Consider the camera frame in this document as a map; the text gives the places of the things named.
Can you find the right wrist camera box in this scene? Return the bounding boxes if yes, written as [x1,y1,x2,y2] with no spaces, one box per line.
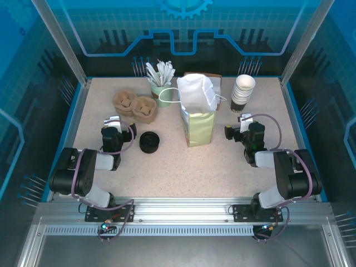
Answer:
[238,113,253,132]

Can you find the slotted grey cable duct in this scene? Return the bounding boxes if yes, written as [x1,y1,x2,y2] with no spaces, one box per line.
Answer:
[43,225,255,237]

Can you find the green and white paper bag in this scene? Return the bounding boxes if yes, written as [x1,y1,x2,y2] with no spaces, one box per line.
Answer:
[158,72,228,148]

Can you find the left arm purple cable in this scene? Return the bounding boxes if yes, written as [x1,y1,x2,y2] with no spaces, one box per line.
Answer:
[71,121,137,243]

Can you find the brown pulp cup carrier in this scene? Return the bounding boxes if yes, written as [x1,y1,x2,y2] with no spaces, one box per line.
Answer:
[112,88,158,116]

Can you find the small LED circuit board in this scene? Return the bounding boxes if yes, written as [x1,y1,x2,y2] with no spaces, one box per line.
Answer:
[257,222,279,233]
[99,219,115,234]

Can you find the stack of pulp cup carriers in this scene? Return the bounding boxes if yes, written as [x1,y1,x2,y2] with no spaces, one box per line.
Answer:
[113,97,159,126]

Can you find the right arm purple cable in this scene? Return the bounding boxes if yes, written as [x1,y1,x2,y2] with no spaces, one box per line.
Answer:
[241,112,314,243]

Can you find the brown cardboard napkin box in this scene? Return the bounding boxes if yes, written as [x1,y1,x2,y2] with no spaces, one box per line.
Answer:
[185,72,223,112]

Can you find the pale green mug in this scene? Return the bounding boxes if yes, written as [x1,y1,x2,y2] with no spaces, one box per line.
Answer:
[151,72,174,108]

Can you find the stack of paper cups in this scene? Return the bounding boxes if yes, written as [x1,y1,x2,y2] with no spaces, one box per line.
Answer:
[230,83,254,115]

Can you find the black plastic cup lid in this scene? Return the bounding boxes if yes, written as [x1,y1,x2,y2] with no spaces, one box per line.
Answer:
[140,130,162,147]

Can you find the aluminium outer frame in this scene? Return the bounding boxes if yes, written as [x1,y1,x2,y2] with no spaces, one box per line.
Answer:
[15,216,348,267]

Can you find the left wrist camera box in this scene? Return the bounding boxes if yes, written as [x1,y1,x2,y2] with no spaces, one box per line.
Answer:
[104,116,122,129]

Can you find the aluminium frame post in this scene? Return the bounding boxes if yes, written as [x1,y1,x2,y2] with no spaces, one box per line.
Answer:
[31,0,93,87]
[279,0,337,87]

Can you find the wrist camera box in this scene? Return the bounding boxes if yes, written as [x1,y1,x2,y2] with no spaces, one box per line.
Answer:
[104,116,122,129]
[238,113,253,132]

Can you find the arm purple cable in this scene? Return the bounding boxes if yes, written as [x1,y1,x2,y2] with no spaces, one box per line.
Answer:
[241,112,314,243]
[71,121,137,243]

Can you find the aluminium table side rail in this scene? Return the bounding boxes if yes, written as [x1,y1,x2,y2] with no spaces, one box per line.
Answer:
[51,78,93,202]

